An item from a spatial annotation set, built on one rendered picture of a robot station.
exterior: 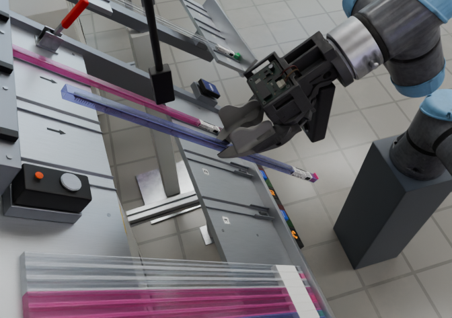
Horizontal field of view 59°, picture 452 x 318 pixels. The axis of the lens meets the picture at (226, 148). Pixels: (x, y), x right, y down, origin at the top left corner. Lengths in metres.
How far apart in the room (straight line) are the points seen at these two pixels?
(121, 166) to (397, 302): 1.22
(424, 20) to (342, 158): 1.37
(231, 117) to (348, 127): 1.46
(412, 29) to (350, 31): 0.07
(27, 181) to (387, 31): 0.44
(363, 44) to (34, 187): 0.41
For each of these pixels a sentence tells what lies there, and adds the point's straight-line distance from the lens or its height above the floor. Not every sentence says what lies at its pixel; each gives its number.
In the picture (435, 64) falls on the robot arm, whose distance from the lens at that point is 0.64.
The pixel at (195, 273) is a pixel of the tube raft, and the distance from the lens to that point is 0.57.
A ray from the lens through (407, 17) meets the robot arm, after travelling 0.55.
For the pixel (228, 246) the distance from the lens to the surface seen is 0.68.
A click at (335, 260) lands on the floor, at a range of 1.63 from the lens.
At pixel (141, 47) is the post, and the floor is 0.77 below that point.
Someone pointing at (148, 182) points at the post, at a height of 0.01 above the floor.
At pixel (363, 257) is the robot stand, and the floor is 0.12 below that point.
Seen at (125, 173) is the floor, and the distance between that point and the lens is 1.82.
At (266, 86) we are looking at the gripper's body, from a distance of 0.53.
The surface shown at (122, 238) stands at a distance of 0.54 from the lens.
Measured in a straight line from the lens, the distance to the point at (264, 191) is 0.86.
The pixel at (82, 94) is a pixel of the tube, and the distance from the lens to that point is 0.46.
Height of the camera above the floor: 1.46
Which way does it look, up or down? 52 degrees down
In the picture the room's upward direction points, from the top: straight up
